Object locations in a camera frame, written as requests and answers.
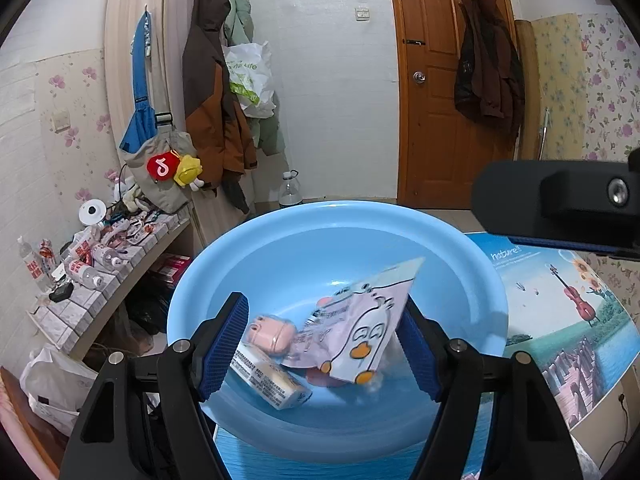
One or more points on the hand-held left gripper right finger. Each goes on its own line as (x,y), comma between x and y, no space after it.
(417,350)

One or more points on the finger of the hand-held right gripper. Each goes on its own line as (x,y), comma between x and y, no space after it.
(515,200)

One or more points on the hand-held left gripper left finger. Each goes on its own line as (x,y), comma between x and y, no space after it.
(225,345)

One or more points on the pink earphone case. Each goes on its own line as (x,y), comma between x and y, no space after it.
(272,335)

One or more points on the yellow white tissue pack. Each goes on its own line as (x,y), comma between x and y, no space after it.
(270,380)

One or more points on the duck print pink packet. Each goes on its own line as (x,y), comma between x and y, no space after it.
(360,320)

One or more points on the light blue plastic basin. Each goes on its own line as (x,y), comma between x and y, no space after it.
(300,240)

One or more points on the grey shoulder bag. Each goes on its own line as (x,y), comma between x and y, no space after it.
(160,195)

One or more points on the landscape print desktop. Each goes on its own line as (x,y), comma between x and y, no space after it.
(550,330)

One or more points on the black plastic bag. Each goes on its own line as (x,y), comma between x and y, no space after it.
(147,310)

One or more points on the pink box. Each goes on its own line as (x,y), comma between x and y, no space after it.
(172,267)

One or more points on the brown wooden door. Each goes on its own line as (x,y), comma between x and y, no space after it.
(435,135)

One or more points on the dark brown hanging jacket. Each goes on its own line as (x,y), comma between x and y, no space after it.
(487,70)

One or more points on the beige leaning board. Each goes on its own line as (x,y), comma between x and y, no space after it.
(530,60)

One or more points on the small clear lying bottle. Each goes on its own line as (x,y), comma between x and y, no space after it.
(107,255)
(85,272)

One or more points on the white tiled ledge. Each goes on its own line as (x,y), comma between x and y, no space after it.
(75,315)

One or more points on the silver door knob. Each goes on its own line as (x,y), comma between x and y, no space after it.
(419,76)

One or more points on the large clear water bottle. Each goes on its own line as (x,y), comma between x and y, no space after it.
(290,192)

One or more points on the small black device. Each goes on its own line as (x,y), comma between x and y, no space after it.
(62,293)

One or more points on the white plush toy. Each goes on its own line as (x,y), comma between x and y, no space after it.
(131,197)

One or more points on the white plastic sack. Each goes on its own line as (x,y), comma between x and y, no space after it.
(55,390)

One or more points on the yellow plush charm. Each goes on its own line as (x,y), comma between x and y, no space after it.
(189,170)

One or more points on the red plush charm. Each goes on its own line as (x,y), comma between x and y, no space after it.
(161,166)

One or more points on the clear red label spray bottle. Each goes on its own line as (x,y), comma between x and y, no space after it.
(31,267)

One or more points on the brown orange hanging jacket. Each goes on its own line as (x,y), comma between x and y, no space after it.
(210,100)

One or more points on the blue hanging bag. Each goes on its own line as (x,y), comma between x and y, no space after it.
(140,110)

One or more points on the white green plastic bag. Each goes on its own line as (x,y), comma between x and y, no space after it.
(250,80)

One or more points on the pale green hanging coat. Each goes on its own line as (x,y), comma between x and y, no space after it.
(240,15)

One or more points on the light wood wardrobe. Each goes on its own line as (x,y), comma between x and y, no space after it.
(175,10)

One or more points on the white round camera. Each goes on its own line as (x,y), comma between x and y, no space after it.
(91,212)

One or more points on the reddish wooden frame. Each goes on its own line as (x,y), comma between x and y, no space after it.
(20,425)

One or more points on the white light switch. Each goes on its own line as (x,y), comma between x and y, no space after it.
(362,13)

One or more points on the beige wall socket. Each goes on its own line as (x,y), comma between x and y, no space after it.
(62,121)

